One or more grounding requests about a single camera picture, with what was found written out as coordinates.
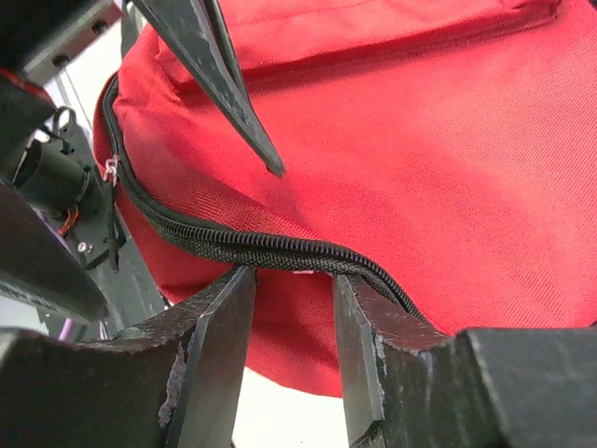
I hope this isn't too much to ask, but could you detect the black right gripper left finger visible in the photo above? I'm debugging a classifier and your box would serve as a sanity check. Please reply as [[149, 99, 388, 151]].
[[1, 267, 256, 447]]

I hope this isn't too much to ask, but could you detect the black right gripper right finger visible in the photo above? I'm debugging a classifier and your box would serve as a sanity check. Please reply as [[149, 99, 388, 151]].
[[334, 276, 596, 447]]

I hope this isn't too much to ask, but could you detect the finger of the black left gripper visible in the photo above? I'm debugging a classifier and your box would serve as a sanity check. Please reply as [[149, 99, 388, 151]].
[[134, 0, 285, 177]]

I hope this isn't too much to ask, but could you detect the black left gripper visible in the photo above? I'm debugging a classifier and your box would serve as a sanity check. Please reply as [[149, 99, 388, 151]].
[[1, 1, 117, 177]]

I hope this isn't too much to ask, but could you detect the red backpack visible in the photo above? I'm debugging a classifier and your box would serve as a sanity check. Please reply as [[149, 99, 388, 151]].
[[92, 0, 597, 400]]

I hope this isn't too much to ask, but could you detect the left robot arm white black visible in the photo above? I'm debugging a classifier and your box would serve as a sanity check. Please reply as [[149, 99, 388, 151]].
[[1, 1, 285, 323]]

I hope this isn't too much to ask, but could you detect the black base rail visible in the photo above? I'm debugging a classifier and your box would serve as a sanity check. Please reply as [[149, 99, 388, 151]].
[[0, 0, 169, 340]]

